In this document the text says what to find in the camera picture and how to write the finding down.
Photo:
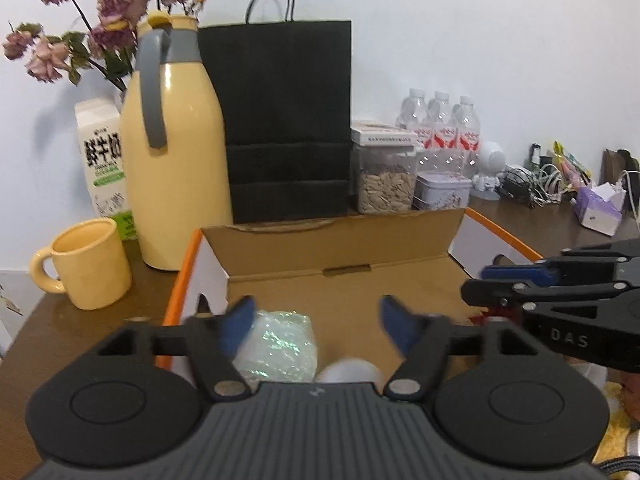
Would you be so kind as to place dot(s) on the purple tissue pack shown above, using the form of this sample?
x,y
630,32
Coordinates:
x,y
600,210

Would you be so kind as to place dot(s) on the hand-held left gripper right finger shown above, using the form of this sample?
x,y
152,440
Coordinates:
x,y
397,327

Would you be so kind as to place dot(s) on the yellow mug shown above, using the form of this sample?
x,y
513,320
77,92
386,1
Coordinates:
x,y
95,270

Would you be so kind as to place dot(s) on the brown pouch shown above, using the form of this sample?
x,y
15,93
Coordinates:
x,y
612,165

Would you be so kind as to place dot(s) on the small dark bottle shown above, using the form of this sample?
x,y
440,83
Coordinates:
x,y
537,155

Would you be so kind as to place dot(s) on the white round lid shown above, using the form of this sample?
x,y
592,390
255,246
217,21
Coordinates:
x,y
350,370

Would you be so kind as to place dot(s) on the white printed box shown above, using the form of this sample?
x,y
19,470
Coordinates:
x,y
7,310

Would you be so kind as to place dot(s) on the grey tin box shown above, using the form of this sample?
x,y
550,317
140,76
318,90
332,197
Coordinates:
x,y
442,192

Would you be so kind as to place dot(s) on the orange cardboard box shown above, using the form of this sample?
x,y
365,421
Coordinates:
x,y
350,260

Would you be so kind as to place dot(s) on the black paper bag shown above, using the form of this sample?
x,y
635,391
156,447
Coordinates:
x,y
285,110

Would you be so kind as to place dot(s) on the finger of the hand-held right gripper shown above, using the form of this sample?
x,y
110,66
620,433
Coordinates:
x,y
520,272
500,292

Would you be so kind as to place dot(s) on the clear plastic bag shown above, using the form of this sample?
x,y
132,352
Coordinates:
x,y
280,345

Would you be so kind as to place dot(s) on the white green milk carton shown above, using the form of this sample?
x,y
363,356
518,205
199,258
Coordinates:
x,y
102,160

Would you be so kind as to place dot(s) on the white flat box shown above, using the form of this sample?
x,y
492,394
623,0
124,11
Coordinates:
x,y
382,135

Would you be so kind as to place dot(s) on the yellow thermos jug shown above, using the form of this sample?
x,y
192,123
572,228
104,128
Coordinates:
x,y
185,160

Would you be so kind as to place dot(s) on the dried rose bouquet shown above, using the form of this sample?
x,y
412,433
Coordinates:
x,y
117,5

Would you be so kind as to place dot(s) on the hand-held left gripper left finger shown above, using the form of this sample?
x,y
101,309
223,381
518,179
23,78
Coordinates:
x,y
237,327

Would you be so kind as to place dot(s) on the colourful packets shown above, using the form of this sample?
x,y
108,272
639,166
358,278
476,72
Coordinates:
x,y
572,165

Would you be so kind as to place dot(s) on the white robot figure speaker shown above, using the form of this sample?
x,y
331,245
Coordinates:
x,y
489,160

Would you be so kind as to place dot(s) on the clear seed container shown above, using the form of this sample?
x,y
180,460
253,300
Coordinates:
x,y
385,192

